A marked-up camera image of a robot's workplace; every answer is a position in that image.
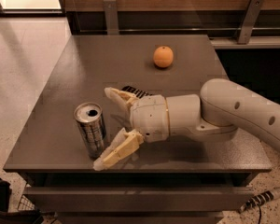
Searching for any left metal bracket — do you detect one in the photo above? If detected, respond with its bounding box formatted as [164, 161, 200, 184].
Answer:
[104, 0, 119, 35]

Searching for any wire mesh basket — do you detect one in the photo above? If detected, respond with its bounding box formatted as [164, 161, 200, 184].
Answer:
[17, 183, 35, 211]

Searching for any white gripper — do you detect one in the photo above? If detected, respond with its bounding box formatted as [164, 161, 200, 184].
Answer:
[93, 87, 169, 171]

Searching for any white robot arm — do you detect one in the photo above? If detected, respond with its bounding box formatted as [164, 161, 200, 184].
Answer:
[93, 78, 280, 171]

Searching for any metal bracket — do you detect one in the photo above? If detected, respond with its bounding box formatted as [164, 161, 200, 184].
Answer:
[104, 0, 119, 35]
[237, 0, 265, 45]

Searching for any orange fruit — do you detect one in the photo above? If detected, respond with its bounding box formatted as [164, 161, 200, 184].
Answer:
[153, 46, 174, 68]

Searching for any black snack bar wrapper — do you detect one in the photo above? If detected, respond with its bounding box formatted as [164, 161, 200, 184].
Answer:
[122, 86, 150, 98]

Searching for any silver redbull can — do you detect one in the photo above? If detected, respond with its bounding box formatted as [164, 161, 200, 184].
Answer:
[74, 102, 107, 159]

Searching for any right metal bracket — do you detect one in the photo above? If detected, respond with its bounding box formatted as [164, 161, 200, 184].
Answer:
[237, 0, 265, 45]

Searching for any grey table drawer front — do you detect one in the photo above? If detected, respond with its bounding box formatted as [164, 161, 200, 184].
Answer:
[24, 187, 252, 212]

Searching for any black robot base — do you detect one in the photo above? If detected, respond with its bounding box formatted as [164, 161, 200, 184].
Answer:
[0, 178, 44, 224]

